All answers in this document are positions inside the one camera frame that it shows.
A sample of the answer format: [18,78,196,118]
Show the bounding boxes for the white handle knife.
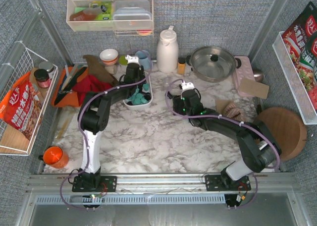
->
[61,67,77,90]

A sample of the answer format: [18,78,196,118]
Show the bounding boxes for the steel lid jar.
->
[39,61,54,73]

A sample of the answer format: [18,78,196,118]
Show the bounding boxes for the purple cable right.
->
[164,78,281,209]

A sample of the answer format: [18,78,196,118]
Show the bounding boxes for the white thermos jug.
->
[157,25,179,73]

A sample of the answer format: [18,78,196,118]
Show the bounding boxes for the steel pot with lid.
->
[186,46,242,83]

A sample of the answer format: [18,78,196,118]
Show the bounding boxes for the glass spice jar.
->
[105,64,117,75]

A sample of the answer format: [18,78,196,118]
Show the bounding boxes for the black kitchen knife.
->
[54,67,86,105]

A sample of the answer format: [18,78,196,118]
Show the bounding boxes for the clear wall shelf bin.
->
[66,0,154,35]

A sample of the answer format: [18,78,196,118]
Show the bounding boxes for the orange striped white bowl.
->
[99,49,118,65]

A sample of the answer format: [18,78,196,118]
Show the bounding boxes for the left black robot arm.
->
[78,63,146,174]

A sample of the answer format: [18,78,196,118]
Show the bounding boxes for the cardboard piece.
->
[238,78,269,99]

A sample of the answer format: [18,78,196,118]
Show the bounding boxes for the teal capsule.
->
[142,83,150,92]
[132,99,141,105]
[141,98,149,104]
[135,93,144,100]

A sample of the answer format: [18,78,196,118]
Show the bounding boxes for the round wooden board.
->
[256,107,307,162]

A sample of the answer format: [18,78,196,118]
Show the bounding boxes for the red cloth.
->
[72,75,112,104]

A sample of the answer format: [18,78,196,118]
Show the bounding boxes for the clear plastic food containers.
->
[112,0,152,31]

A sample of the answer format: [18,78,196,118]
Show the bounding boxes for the orange tray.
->
[51,64,88,108]

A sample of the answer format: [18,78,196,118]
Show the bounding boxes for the purple cable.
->
[59,49,152,209]
[164,78,281,209]

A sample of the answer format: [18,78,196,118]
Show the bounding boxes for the orange cup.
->
[43,146,69,169]

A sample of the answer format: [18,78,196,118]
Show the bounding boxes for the orange seasoning packet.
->
[0,72,42,140]

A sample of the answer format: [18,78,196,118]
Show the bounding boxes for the white mesh basket right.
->
[272,31,317,125]

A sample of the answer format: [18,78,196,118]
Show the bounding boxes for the light blue mug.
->
[135,50,153,71]

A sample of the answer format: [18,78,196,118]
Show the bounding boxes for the pink tray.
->
[232,56,255,97]

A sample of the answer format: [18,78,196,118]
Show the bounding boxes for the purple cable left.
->
[59,49,152,209]

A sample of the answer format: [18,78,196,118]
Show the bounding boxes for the tan felt pad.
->
[215,100,231,113]

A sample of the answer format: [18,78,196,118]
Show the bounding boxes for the white storage basket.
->
[123,71,153,110]

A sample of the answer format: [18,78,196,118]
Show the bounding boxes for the green lid sugar jar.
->
[118,55,127,66]

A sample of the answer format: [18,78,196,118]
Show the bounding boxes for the brown cloth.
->
[83,55,118,86]

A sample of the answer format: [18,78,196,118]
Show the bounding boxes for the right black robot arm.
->
[167,89,281,186]

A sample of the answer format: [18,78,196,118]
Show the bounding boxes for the red seasoning packet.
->
[281,0,317,93]

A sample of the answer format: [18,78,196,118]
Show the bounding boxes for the green label bottle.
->
[89,0,113,21]

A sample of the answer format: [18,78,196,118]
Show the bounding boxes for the red lid jar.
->
[34,69,51,89]

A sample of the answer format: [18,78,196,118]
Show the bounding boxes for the yellow spice jar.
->
[177,57,186,75]

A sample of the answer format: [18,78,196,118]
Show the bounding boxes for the white wire basket left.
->
[0,47,59,156]

